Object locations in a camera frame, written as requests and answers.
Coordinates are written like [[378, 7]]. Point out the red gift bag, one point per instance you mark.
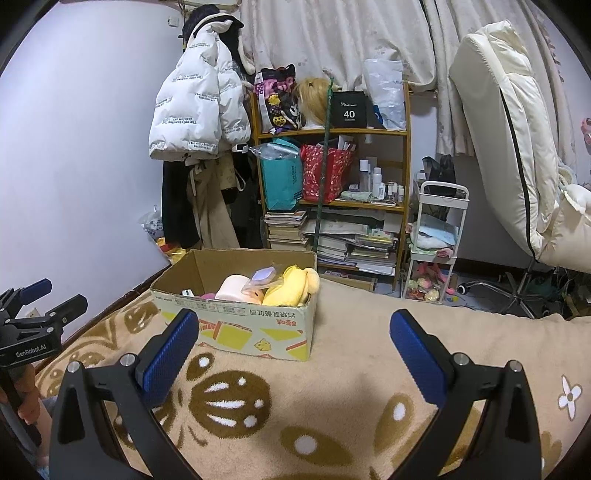
[[314, 175]]

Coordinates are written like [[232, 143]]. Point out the pile of books and papers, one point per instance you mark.
[[360, 249]]

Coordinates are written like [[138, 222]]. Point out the flat printed box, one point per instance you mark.
[[351, 279]]

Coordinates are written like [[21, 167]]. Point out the heap of small colourful toys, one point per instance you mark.
[[427, 284]]

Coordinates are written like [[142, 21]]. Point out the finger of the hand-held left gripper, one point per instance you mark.
[[37, 287], [69, 307]]

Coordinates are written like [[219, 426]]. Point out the person's left hand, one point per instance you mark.
[[34, 397]]

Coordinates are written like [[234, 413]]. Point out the white trolley cart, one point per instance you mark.
[[445, 184]]

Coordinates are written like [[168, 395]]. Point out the clear bag of small goods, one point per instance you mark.
[[154, 226]]

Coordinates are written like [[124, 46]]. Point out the blonde wig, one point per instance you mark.
[[311, 99]]

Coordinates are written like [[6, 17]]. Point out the row of cosmetic bottles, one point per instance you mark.
[[376, 177]]

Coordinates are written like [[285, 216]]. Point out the printed cardboard box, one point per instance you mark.
[[240, 332]]

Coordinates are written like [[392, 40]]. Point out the cream padded office chair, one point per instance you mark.
[[498, 115]]

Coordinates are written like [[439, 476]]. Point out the black bag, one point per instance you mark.
[[438, 170]]

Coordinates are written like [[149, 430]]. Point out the wooden shelf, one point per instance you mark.
[[351, 131]]

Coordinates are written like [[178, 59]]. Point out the pink roll cake plush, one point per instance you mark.
[[233, 287]]

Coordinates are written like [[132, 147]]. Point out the teal bag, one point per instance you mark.
[[279, 180]]

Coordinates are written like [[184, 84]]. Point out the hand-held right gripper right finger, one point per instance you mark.
[[415, 355]]

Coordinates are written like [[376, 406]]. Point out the beige coat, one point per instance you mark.
[[212, 217]]

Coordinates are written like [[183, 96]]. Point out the clear plastic bag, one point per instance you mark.
[[272, 150]]

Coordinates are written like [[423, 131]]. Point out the stack of books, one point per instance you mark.
[[286, 230]]

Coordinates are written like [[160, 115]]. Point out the black garment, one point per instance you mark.
[[247, 207]]

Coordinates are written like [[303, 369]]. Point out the cartoon printed tote bag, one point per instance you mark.
[[277, 101]]

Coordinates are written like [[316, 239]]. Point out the beige patterned blanket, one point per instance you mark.
[[351, 350]]

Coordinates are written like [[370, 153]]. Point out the light blue cloth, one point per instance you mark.
[[438, 236]]

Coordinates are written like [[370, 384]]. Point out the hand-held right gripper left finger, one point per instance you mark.
[[166, 364]]

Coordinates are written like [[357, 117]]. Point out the yellow plush toy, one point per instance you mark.
[[288, 288]]

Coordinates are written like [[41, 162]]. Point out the floral cream curtain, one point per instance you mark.
[[323, 41]]

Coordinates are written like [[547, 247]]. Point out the green pole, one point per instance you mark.
[[325, 161]]

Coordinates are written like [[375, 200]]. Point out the black box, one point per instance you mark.
[[349, 113]]

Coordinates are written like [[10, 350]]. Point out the white plastic bag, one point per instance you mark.
[[385, 87]]

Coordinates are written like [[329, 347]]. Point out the white puffer jacket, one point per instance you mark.
[[194, 101]]

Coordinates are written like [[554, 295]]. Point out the dark cloth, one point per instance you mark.
[[207, 16]]

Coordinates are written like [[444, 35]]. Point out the black coat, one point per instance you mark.
[[178, 207]]

